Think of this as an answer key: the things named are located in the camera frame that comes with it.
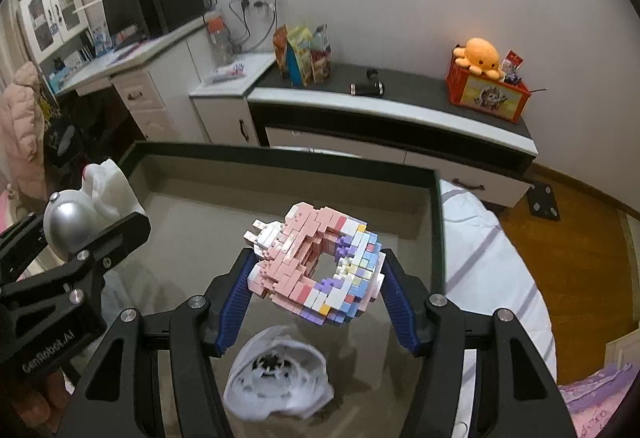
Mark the silver dome white rabbit toy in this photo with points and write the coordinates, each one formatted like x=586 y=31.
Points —
x=65 y=223

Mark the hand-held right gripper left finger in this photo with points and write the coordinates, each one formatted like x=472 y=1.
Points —
x=235 y=308

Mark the black computer monitor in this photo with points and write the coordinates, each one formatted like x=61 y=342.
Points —
x=122 y=10

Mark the small colourful packets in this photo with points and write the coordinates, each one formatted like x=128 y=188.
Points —
x=227 y=74

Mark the yellow snack bag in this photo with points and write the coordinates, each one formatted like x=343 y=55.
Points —
x=300 y=37

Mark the small black toy car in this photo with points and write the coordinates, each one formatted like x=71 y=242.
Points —
x=367 y=89

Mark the row of blue white boxes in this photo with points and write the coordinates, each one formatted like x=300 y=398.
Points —
x=95 y=38

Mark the red snack bag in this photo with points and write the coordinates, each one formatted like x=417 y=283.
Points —
x=321 y=63

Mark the red printed storage box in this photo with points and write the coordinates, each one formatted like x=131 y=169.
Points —
x=487 y=95

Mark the white low cabinet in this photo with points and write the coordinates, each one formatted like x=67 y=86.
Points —
x=220 y=118

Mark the black office chair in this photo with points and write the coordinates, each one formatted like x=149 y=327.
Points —
x=65 y=138

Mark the clear bottle orange cap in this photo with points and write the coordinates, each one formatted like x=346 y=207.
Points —
x=220 y=43

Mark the orange snack bag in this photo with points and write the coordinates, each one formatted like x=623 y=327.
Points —
x=279 y=48

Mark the pink building block donut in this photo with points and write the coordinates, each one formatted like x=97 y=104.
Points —
x=300 y=268

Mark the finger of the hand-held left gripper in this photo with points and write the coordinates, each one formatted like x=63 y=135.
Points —
x=22 y=235
x=115 y=238

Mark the red white packet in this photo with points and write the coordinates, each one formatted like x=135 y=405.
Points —
x=512 y=63

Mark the blue snack box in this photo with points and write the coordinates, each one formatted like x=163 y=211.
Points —
x=296 y=65

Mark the white desk with drawers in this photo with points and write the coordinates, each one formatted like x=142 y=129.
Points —
x=145 y=98

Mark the dark rimmed grey tray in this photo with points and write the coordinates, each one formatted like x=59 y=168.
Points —
x=200 y=228

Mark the black top white cabinet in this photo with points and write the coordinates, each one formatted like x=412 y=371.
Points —
x=400 y=93

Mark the pink printed blanket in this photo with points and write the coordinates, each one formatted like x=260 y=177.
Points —
x=595 y=398

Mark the orange octopus plush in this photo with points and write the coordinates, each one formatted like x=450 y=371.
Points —
x=480 y=53

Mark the pink puffer jacket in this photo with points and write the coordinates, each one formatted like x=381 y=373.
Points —
x=22 y=128

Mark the white plastic cup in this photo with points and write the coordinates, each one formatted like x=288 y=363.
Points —
x=310 y=388

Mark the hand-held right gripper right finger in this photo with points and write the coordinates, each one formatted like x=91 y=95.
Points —
x=400 y=308

